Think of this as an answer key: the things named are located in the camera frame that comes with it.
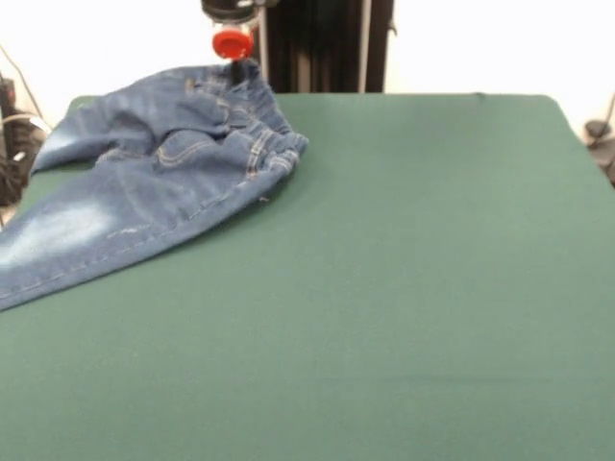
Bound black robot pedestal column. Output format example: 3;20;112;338
249;0;400;95

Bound black cable heap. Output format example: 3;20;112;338
0;42;57;207

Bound blue denim jeans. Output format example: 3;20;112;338
0;64;310;312

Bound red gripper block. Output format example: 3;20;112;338
211;29;255;85

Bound dark floor cable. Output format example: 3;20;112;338
588;136;615;188

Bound dark green table cloth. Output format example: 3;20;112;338
0;92;615;461

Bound black power adapter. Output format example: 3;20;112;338
584;119;612;141

